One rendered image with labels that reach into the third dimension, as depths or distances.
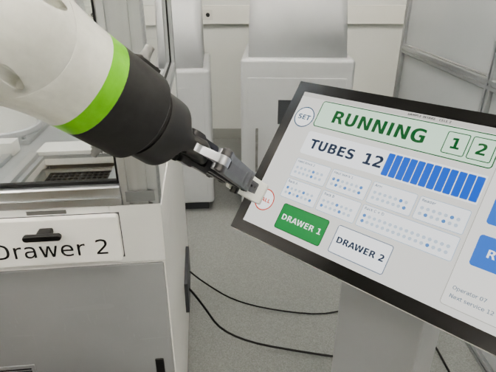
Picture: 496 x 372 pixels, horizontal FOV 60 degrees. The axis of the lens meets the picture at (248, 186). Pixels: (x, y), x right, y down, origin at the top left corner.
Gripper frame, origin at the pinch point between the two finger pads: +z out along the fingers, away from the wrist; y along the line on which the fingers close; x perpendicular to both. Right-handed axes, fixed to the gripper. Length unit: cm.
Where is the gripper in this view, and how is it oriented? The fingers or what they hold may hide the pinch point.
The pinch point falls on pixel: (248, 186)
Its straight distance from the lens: 58.0
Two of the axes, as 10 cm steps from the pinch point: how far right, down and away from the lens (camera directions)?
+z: 5.3, 3.3, 7.8
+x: -4.3, 9.0, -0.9
